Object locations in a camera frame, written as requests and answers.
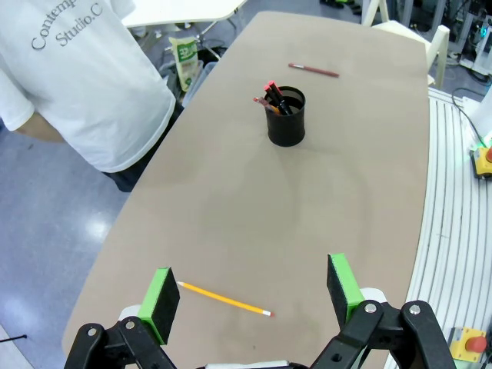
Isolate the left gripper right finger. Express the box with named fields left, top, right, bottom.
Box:
left=311, top=253, right=457, bottom=369

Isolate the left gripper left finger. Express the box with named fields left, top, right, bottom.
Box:
left=63, top=266, right=181, bottom=369

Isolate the yellow pencil with pink eraser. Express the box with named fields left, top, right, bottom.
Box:
left=176, top=281, right=276, bottom=318

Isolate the black marker with pink caps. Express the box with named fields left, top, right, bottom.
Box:
left=268, top=80, right=291, bottom=115
left=263, top=84, right=284, bottom=115

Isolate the dark red pen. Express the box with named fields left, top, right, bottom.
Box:
left=288, top=62, right=341, bottom=78

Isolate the person's right forearm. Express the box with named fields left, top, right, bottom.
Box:
left=14, top=109, right=68, bottom=144

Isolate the black mesh pen holder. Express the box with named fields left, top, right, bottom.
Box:
left=265, top=86, right=308, bottom=148

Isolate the white grooved base platform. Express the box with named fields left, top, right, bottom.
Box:
left=384, top=86, right=492, bottom=369

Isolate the yellow emergency stop box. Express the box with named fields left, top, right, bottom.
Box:
left=469, top=145, right=492, bottom=180
left=448, top=326, right=488, bottom=364

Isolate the person in white t-shirt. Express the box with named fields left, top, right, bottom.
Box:
left=0, top=0, right=185, bottom=193

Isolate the green and white bag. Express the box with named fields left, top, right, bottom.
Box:
left=168, top=36, right=201, bottom=93

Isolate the white chair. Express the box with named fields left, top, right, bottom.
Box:
left=361, top=0, right=450, bottom=88

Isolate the white round-edged table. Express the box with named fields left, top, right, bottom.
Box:
left=122, top=0, right=247, bottom=28

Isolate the black platform cable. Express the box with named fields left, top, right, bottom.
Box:
left=451, top=87, right=487, bottom=147

